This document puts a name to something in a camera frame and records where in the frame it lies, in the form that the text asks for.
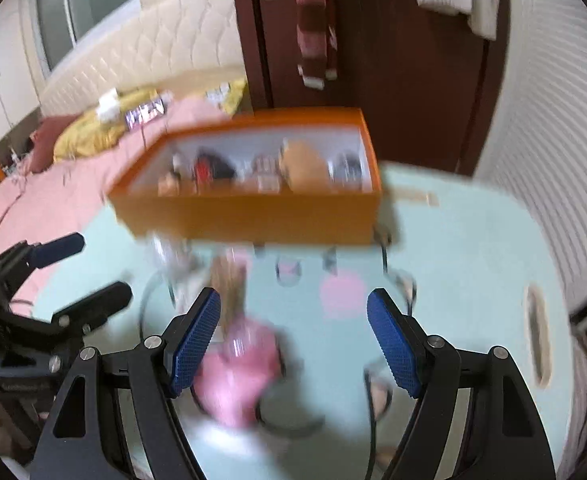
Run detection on white slatted wardrobe door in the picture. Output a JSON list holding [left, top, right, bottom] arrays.
[[473, 0, 587, 321]]

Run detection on dark brown door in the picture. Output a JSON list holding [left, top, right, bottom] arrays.
[[229, 0, 509, 176]]

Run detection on clear reddish item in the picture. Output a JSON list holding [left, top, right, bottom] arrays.
[[253, 155, 281, 191]]

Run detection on clear plastic bag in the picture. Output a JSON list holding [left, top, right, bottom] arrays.
[[150, 234, 196, 306]]

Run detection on dark glass jar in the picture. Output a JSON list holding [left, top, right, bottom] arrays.
[[329, 154, 367, 191]]

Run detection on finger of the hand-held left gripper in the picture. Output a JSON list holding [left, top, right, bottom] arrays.
[[0, 232, 85, 306], [0, 281, 133, 347]]

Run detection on dark small item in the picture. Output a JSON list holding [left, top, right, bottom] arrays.
[[193, 147, 236, 183]]

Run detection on peach round toy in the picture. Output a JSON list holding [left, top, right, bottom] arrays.
[[279, 139, 330, 195]]

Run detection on small tan perfume bottle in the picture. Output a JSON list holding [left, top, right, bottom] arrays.
[[213, 255, 248, 321]]

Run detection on white tissue box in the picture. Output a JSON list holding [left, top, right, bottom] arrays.
[[96, 89, 120, 122]]

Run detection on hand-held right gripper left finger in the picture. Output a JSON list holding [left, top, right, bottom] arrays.
[[28, 286, 222, 480]]

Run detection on yellow cartoon bed sheet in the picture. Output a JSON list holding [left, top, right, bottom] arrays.
[[206, 79, 248, 116]]

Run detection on orange cardboard box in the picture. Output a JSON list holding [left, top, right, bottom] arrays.
[[107, 107, 384, 247]]

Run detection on cream tufted headboard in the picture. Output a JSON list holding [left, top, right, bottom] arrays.
[[40, 0, 246, 116]]

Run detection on yellow pillow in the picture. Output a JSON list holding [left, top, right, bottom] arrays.
[[53, 87, 159, 161]]

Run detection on maroon pink striped scarf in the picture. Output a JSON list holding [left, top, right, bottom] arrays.
[[290, 0, 339, 88]]

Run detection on pink blanket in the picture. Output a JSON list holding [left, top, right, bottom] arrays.
[[0, 95, 234, 306]]

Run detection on window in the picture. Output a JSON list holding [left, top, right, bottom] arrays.
[[30, 0, 139, 76]]

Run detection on light green cartoon desktop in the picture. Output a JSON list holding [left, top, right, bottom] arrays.
[[30, 162, 574, 480]]

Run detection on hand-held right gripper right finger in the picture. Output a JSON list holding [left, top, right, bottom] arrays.
[[366, 287, 557, 480]]

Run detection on white cabinet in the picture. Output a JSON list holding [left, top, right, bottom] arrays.
[[0, 22, 41, 156]]

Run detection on dusty red pillow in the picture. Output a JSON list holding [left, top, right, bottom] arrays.
[[29, 114, 81, 173]]

